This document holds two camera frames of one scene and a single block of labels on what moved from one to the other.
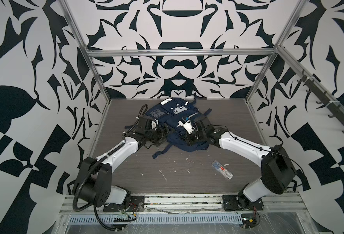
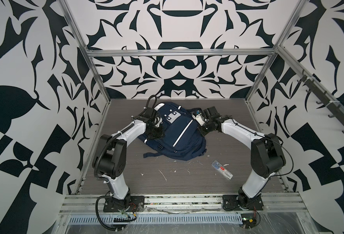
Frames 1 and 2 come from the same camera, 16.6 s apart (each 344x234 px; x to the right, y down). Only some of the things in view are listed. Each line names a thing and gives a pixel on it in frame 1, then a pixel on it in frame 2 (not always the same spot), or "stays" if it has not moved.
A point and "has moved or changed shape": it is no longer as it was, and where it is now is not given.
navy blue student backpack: [171, 111] has moved or changed shape
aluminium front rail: [274, 204] stays
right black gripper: [189, 140] → [203, 133]
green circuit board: [249, 220] stays
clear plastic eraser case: [226, 173] stays
